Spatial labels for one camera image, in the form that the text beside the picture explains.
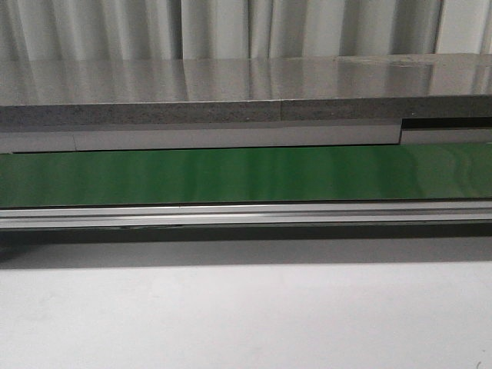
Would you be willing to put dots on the aluminium conveyor side rail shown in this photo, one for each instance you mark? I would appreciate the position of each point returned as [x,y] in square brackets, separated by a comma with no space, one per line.
[226,214]

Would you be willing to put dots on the white pleated curtain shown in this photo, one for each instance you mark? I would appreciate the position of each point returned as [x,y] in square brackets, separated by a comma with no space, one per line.
[162,30]

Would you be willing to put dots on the grey speckled stone counter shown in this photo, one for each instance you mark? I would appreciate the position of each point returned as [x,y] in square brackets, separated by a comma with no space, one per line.
[234,103]

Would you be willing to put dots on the green conveyor belt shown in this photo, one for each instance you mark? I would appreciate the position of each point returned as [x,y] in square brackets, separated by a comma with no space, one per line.
[239,175]

